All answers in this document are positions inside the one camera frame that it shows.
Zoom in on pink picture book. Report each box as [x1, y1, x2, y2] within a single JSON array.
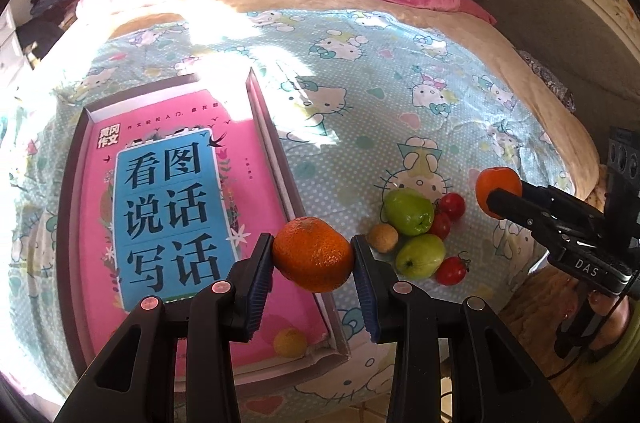
[[92, 89, 331, 364]]

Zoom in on pile of dark clothes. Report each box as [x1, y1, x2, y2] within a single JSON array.
[[27, 0, 81, 24]]

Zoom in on person's right forearm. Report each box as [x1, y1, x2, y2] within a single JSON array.
[[595, 328, 640, 404]]

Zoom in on green apple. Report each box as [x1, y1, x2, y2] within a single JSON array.
[[396, 234, 447, 280], [382, 188, 435, 237]]

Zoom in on grey patterned cloth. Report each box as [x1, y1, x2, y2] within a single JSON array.
[[517, 50, 576, 114]]

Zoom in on grey padded headboard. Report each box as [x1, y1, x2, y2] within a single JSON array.
[[415, 0, 640, 184]]

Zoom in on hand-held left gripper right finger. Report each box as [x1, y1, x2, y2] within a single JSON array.
[[350, 234, 573, 423]]

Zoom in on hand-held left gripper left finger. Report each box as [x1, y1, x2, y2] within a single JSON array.
[[54, 233, 276, 423]]

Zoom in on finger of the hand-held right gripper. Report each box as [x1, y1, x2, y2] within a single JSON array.
[[521, 180, 608, 229], [486, 188, 596, 256]]

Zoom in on small yellow tomato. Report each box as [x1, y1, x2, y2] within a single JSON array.
[[273, 327, 308, 359]]

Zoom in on shallow cardboard box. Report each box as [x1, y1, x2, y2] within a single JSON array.
[[59, 65, 351, 391]]

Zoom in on red tomato with stem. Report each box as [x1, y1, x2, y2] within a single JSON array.
[[435, 255, 471, 286]]

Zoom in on brown fluffy blanket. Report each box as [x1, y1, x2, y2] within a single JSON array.
[[497, 163, 640, 384]]

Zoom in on cartoon cat print bedsheet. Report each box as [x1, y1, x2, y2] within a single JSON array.
[[0, 0, 558, 404]]

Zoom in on person's right hand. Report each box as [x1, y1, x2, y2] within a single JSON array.
[[585, 295, 640, 363]]

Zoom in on small brown round fruit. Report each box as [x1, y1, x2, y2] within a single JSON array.
[[367, 224, 399, 254]]

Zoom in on orange mandarin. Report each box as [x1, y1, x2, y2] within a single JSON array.
[[271, 216, 356, 293], [475, 166, 523, 220]]

